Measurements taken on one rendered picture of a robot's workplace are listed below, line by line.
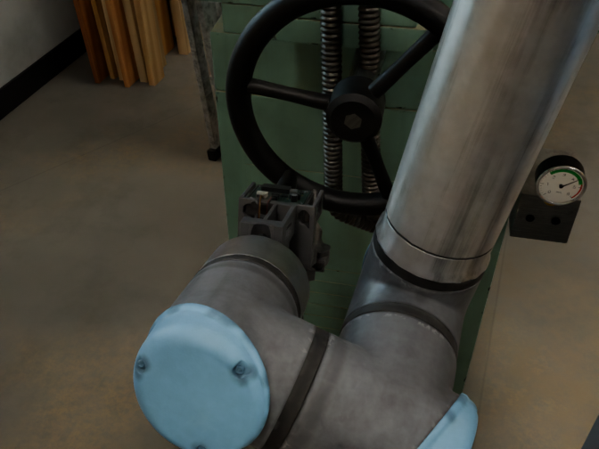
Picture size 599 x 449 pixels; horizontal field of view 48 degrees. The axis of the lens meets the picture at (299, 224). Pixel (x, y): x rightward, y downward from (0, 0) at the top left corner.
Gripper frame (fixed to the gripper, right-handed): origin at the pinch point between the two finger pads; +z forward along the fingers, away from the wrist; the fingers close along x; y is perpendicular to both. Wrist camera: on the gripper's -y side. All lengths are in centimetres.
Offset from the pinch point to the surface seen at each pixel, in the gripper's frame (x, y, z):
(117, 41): 90, -1, 149
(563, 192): -31.4, 1.8, 18.9
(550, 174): -29.1, 4.3, 17.9
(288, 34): 4.3, 19.6, 8.8
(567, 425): -49, -55, 51
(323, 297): 0.6, -26.7, 35.5
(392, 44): -7.7, 19.5, 8.8
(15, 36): 121, -1, 139
